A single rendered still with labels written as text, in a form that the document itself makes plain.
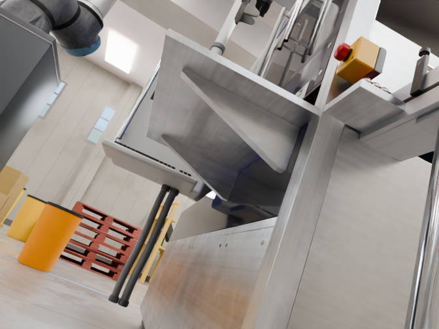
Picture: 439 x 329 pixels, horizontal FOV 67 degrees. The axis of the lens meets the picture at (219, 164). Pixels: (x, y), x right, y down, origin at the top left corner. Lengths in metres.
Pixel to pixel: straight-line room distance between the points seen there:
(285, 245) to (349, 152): 0.27
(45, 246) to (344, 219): 2.87
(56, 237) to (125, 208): 5.08
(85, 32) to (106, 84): 7.89
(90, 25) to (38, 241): 2.46
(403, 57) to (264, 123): 0.43
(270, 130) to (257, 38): 3.76
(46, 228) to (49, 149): 5.27
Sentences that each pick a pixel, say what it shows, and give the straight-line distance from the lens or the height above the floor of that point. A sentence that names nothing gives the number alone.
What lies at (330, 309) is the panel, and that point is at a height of 0.46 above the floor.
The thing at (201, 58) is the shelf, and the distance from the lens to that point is 0.80.
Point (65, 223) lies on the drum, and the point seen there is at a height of 0.44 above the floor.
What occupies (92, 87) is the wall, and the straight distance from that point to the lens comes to 8.98.
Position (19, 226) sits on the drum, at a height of 0.18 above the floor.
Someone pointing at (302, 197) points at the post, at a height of 0.65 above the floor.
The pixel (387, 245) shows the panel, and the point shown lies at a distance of 0.84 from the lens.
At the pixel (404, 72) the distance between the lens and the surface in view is 1.04.
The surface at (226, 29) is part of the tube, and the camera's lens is 2.23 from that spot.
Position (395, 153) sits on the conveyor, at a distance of 0.88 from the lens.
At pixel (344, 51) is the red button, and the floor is 0.98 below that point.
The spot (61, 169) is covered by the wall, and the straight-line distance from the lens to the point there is 8.38.
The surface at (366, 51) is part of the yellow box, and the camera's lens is 0.85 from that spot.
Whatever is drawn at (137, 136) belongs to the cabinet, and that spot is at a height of 0.95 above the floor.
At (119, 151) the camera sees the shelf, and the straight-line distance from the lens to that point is 1.49.
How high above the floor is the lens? 0.41
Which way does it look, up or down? 20 degrees up
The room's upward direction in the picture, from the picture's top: 23 degrees clockwise
